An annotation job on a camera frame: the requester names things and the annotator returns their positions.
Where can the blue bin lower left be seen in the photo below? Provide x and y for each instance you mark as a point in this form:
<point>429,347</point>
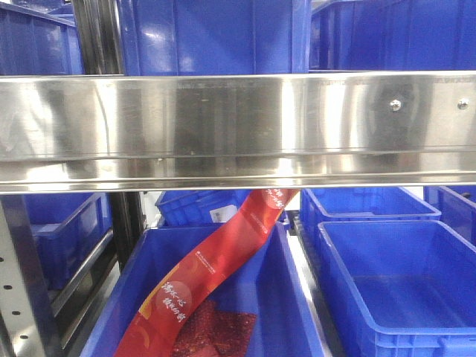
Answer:
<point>66,227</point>

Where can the blue bin far right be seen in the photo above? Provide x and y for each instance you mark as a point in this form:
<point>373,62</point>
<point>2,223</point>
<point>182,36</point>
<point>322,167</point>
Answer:
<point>457,207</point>

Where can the empty blue bin right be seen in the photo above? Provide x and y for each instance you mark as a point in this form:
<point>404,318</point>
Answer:
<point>399,288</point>

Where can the dark blue bin upper right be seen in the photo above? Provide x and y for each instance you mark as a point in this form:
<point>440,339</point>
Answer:
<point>393,35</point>

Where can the dark blue bin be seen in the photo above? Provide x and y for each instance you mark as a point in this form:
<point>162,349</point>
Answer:
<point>393,35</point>
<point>180,38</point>
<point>39,38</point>

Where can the rear blue bin right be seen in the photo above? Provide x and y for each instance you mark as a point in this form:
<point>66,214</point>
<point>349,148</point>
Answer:
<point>361,203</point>

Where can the dark blue bin upper left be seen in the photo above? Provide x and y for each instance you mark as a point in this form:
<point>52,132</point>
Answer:
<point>39,38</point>

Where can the blue bin with package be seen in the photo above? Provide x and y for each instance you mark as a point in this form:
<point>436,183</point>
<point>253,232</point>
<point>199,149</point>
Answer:
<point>268,285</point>

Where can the right shelf steel rail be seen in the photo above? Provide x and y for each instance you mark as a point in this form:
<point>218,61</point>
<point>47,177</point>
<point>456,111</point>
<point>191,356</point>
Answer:
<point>117,133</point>

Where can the perforated steel shelf upright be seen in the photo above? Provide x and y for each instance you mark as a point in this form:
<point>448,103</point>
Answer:
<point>28,327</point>

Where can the rear blue bin centre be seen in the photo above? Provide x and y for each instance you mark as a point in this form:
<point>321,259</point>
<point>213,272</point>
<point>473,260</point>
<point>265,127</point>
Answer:
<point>196,207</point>

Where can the red printed snack package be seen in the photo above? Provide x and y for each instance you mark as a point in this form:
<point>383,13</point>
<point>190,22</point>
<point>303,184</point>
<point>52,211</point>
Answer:
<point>167,308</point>

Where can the dark blue bin upper centre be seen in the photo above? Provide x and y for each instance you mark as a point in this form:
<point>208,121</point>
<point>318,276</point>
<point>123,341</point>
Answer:
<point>180,38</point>

